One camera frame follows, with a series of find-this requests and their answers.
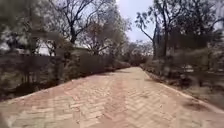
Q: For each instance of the row of bare trees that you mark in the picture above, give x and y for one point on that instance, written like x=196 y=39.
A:
x=72 y=33

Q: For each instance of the row of dark trees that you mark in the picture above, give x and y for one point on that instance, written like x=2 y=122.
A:
x=165 y=40

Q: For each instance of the row of dry bushes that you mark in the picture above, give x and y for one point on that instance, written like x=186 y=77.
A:
x=186 y=65

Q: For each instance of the pale brick path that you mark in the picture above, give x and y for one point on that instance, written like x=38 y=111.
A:
x=116 y=100

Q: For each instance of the long dark hedge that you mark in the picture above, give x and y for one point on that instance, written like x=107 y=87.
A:
x=40 y=71

